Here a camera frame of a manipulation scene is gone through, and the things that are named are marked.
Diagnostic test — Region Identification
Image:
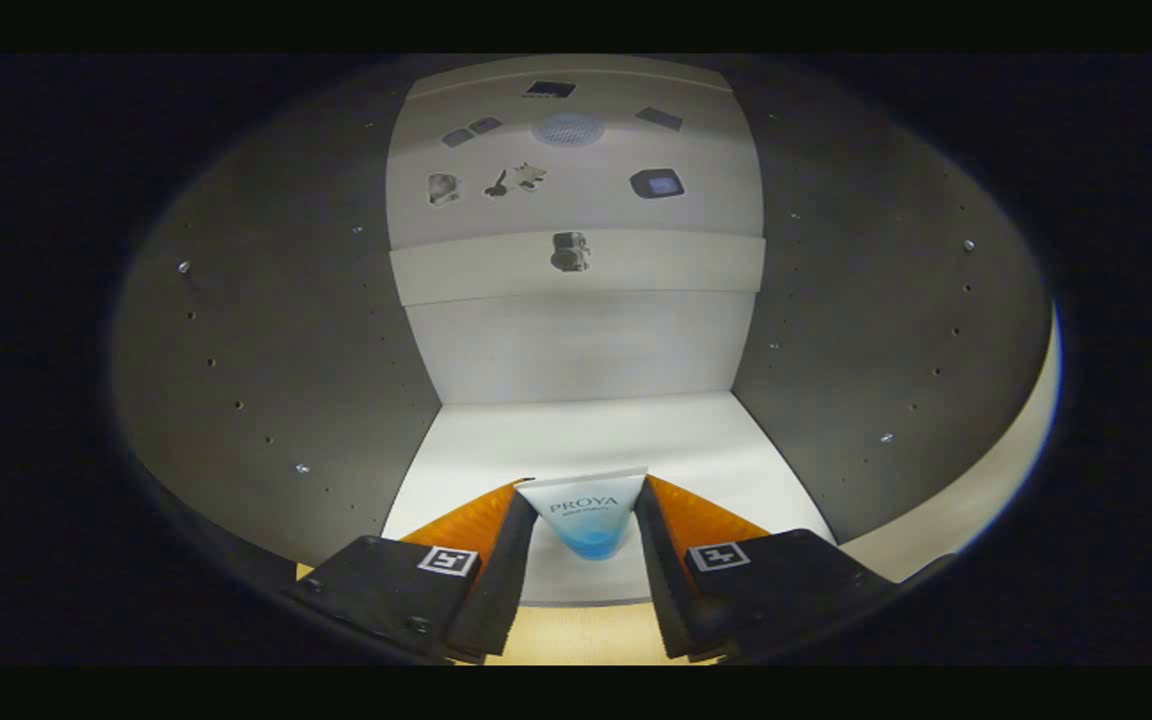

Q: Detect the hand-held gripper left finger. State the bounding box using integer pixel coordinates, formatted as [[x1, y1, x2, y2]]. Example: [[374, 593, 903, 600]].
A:
[[286, 478, 539, 665]]

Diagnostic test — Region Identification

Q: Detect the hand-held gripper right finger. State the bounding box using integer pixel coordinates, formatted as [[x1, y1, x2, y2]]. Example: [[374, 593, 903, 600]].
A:
[[634, 475, 957, 663]]

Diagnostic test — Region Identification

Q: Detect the white blue cosmetic tube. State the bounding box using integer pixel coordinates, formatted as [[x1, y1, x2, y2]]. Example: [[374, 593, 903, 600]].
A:
[[516, 467, 649, 561]]

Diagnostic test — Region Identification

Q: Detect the grey cabinet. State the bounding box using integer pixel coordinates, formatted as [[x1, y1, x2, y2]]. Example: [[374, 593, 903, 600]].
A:
[[111, 55, 1062, 607]]

